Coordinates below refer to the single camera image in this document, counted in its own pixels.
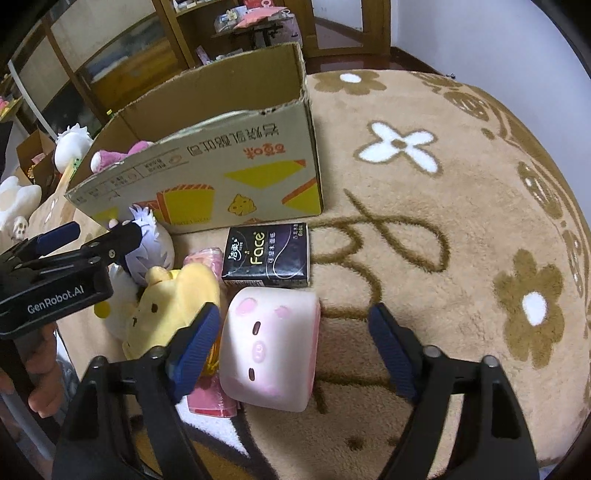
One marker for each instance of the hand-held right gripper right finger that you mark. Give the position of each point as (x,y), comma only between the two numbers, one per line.
(392,350)

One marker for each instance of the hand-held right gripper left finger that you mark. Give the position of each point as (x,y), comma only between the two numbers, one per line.
(201,341)

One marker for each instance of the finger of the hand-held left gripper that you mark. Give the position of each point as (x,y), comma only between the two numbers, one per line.
(117,242)
(57,235)

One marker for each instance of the white-haired plush doll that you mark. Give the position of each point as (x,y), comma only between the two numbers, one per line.
(154,249)

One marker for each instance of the yellow plush toy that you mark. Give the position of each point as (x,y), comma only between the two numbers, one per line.
(171,300)

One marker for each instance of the pink pig roll plush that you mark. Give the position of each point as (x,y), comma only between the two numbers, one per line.
(268,350)

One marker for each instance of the black tissue pack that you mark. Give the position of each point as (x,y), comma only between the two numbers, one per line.
(263,258)

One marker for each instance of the printed cardboard box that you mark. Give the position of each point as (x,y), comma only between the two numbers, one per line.
(258,170)

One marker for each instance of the person's left hand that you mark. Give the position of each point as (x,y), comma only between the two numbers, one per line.
(46,369)

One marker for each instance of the large white plush toy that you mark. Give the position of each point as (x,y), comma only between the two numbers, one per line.
(18,198)

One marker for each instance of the brown cardboard box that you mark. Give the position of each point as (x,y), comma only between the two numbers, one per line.
(39,154)

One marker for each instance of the pink plush toy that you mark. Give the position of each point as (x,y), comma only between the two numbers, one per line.
(111,159)

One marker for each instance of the white round plush toy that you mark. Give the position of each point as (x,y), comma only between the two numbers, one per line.
(69,147)

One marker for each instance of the wooden wardrobe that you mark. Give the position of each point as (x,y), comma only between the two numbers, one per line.
(115,46)

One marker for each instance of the wooden corner shelf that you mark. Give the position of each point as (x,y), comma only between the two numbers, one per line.
(184,23)

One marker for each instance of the small round table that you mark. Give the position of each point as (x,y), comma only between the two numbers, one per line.
(265,34)

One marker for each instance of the pink cloth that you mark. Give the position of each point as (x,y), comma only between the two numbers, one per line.
(263,14)

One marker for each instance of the wooden door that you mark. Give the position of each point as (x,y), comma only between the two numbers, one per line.
(378,23)

